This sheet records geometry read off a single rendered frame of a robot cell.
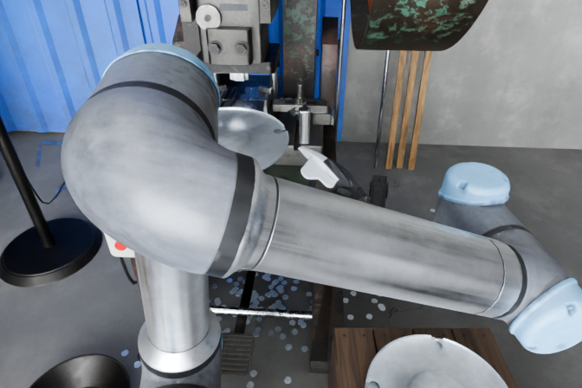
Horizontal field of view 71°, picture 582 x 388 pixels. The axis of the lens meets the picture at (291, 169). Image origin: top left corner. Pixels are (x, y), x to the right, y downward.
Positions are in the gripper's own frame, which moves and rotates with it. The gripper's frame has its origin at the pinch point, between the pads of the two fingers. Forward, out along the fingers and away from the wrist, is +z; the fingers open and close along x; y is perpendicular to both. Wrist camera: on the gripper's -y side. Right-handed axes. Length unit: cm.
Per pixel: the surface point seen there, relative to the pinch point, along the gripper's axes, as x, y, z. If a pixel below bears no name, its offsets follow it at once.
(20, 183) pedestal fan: 43, 23, 114
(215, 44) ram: -16.4, -9.1, 33.6
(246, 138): -0.8, -2.9, 18.0
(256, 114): -0.7, -12.5, 24.8
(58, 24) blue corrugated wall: 11, -36, 201
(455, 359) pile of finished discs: 38, -13, -33
